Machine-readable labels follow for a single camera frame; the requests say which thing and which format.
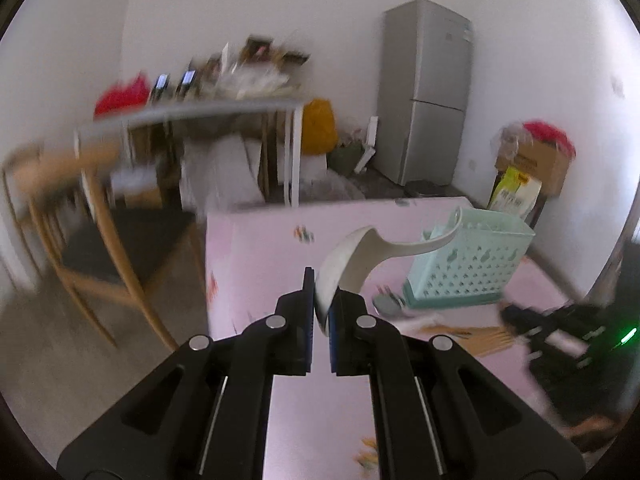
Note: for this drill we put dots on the wooden chair with dark seat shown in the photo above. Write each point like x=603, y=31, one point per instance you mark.
x=125, y=245

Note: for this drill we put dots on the yellow green packet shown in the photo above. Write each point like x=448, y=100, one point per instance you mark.
x=515, y=192

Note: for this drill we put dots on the yellow plastic bag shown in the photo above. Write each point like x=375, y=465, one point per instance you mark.
x=320, y=127

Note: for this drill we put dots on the pile of papers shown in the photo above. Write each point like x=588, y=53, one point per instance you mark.
x=260, y=82

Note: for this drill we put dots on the white pillow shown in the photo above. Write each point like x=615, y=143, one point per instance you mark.
x=220, y=170

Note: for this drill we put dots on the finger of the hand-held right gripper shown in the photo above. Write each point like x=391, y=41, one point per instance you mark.
x=520, y=320

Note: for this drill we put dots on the silver refrigerator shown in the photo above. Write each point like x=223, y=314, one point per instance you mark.
x=425, y=110

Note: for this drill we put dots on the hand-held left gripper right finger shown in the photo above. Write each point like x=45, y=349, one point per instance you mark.
x=334, y=330

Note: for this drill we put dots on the white desk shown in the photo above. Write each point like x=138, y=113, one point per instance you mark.
x=200, y=110

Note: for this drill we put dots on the metal spoon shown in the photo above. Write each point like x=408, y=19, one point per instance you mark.
x=390, y=305

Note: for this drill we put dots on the red cloth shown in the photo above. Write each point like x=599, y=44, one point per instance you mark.
x=547, y=132

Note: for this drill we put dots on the red plastic bag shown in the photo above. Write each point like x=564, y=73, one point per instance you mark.
x=120, y=97

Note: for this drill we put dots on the phone with lit screen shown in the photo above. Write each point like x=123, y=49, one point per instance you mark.
x=186, y=80
x=161, y=85

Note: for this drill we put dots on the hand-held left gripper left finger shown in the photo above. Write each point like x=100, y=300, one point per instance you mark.
x=309, y=310

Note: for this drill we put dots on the cardboard box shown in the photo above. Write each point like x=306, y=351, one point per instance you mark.
x=540, y=165

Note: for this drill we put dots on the teal plastic utensil basket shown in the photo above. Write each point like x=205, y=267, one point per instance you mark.
x=465, y=270

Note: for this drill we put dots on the pink printed tablecloth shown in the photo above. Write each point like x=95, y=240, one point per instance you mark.
x=260, y=260

